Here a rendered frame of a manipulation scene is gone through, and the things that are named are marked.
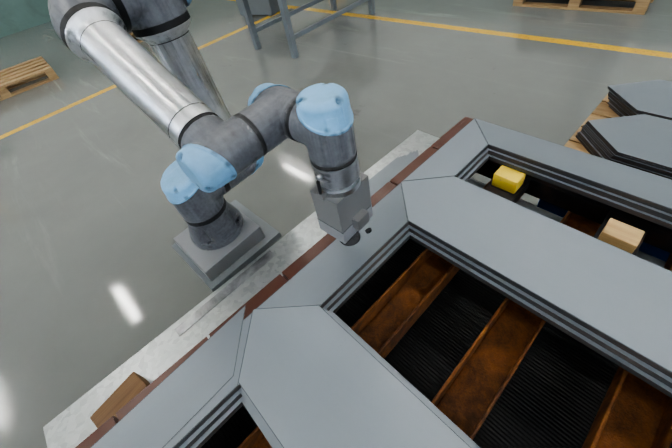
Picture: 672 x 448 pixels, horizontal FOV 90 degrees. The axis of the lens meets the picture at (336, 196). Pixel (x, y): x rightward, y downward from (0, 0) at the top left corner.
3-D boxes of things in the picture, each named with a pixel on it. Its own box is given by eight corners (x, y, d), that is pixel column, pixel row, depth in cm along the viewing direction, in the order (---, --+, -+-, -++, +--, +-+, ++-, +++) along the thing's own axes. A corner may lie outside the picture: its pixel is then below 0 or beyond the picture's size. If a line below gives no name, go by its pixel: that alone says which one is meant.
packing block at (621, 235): (636, 243, 70) (645, 231, 67) (628, 258, 68) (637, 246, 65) (603, 229, 73) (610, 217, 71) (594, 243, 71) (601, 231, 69)
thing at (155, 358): (465, 155, 116) (466, 148, 114) (75, 522, 61) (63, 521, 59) (417, 136, 128) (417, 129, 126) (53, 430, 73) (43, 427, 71)
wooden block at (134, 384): (145, 378, 75) (133, 370, 72) (161, 394, 72) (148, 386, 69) (104, 423, 70) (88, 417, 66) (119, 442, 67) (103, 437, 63)
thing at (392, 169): (447, 163, 110) (448, 153, 108) (367, 236, 94) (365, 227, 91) (416, 150, 118) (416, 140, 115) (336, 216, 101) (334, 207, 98)
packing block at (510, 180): (523, 183, 86) (527, 172, 84) (513, 194, 84) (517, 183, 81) (500, 174, 90) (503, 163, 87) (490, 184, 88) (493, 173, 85)
